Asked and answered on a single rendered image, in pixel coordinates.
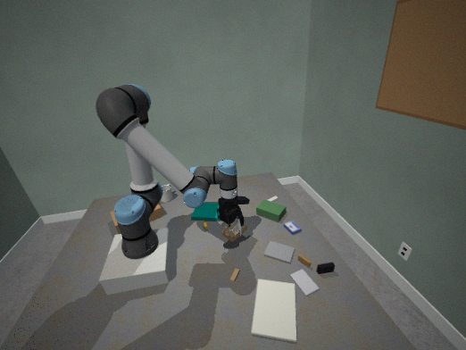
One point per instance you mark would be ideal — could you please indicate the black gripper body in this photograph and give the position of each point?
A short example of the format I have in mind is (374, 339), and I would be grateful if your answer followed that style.
(228, 210)

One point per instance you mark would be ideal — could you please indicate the light grey flat card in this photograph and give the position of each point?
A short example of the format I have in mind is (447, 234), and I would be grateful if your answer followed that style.
(304, 282)

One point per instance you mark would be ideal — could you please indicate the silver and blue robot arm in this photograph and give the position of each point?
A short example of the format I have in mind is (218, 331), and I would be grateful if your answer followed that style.
(115, 108)

